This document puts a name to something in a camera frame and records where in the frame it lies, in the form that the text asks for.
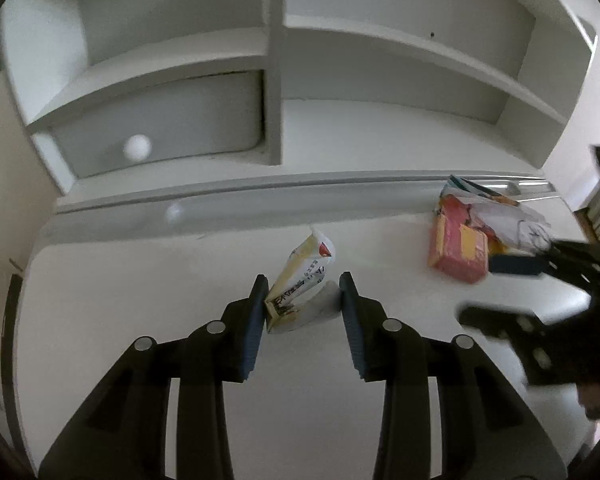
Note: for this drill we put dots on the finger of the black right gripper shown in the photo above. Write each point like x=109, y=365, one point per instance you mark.
x=551, y=354
x=574, y=263

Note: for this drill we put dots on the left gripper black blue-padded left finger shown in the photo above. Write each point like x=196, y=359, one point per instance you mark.
x=119, y=431

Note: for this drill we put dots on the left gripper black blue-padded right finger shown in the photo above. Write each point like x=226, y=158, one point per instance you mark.
x=487, y=430

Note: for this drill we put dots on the white printed paper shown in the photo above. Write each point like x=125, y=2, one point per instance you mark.
x=514, y=225

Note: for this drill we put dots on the pink yellow snack box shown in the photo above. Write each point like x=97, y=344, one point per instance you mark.
x=457, y=248

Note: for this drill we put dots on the colourful booklet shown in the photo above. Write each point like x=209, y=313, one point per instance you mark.
x=461, y=187

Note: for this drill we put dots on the crushed white milk carton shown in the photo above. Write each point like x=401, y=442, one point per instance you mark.
x=303, y=293

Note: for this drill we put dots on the person's right hand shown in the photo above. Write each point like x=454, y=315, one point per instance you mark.
x=589, y=400

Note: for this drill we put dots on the grey drawer with white knob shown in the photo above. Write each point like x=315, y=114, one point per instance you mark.
x=189, y=117

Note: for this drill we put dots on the white desk hutch shelf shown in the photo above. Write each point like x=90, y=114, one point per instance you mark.
x=352, y=86

